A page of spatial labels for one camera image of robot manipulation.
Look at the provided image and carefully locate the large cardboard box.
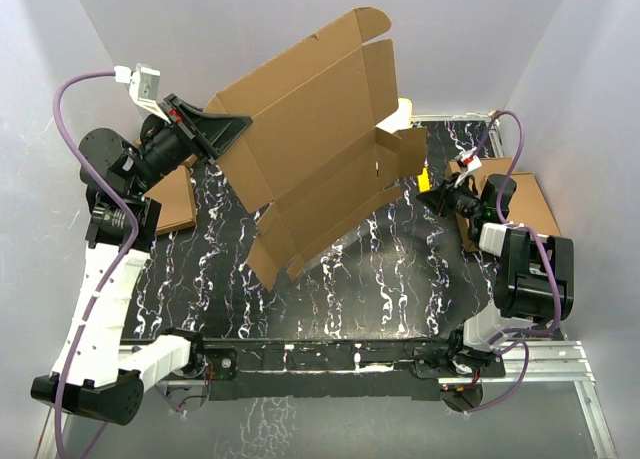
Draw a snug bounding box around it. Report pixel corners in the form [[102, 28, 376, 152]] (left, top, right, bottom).
[[206, 7, 427, 288], [445, 157, 512, 252]]

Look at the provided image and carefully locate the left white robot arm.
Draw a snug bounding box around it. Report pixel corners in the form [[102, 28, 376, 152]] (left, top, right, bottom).
[[31, 95, 253, 425]]

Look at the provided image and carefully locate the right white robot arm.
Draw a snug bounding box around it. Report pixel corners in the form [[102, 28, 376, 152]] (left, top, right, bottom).
[[412, 173, 574, 375]]

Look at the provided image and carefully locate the folded cardboard box left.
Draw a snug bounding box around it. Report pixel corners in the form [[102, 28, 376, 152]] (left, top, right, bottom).
[[145, 165, 197, 236]]

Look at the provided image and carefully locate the small folded cardboard box right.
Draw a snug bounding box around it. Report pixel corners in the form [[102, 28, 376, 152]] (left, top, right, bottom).
[[506, 172, 561, 236]]

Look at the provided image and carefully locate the yellow block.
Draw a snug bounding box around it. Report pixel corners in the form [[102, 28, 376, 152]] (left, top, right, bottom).
[[416, 167, 431, 193]]

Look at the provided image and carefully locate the black base bar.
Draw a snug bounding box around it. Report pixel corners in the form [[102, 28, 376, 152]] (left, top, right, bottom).
[[201, 338, 505, 401]]

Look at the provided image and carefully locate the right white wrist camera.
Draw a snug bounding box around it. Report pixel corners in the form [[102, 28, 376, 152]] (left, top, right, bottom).
[[455, 147, 482, 176]]

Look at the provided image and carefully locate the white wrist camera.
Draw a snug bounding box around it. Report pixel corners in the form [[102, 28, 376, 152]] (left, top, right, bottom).
[[114, 63, 167, 121], [455, 147, 482, 176]]

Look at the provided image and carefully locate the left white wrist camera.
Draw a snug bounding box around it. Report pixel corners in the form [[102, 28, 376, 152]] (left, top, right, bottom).
[[114, 63, 167, 121]]

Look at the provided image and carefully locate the white board with yellow frame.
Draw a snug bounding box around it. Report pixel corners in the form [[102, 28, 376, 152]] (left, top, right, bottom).
[[376, 98, 412, 134]]

